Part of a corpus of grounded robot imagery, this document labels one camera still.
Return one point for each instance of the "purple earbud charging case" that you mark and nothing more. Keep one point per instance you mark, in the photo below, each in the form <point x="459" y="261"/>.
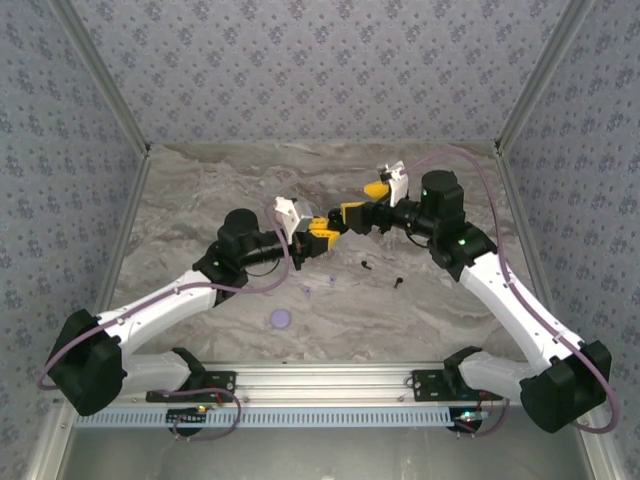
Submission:
<point x="281" y="319"/>

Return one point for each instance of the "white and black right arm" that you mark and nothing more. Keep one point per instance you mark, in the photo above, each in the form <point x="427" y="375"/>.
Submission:
<point x="565" y="390"/>

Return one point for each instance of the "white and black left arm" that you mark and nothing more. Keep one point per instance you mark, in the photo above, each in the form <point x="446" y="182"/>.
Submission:
<point x="85" y="370"/>

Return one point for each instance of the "small circuit board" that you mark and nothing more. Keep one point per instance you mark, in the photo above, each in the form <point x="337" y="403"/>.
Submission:
<point x="470" y="419"/>
<point x="187" y="414"/>

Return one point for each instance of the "aluminium side frame rail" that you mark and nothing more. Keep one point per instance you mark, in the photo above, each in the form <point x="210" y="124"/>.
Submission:
<point x="523" y="225"/>
<point x="125" y="225"/>

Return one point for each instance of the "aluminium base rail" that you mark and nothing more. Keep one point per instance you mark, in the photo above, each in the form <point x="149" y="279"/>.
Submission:
<point x="320" y="382"/>

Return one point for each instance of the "aluminium frame corner post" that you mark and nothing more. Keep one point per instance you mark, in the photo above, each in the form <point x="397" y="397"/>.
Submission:
<point x="102" y="75"/>
<point x="542" y="75"/>

